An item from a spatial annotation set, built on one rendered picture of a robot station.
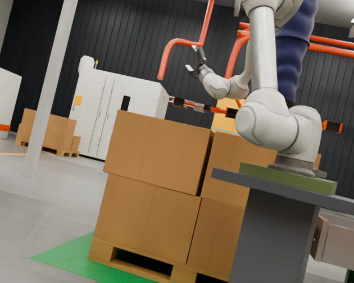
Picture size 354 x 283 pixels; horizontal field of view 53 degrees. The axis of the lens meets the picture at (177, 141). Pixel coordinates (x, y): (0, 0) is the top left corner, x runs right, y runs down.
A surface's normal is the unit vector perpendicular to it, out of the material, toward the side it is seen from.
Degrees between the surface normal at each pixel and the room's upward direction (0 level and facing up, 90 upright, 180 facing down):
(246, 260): 90
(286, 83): 75
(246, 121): 97
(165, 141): 90
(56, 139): 90
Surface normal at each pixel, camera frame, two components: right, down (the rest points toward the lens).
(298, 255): -0.44, -0.12
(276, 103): 0.42, -0.32
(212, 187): -0.20, -0.07
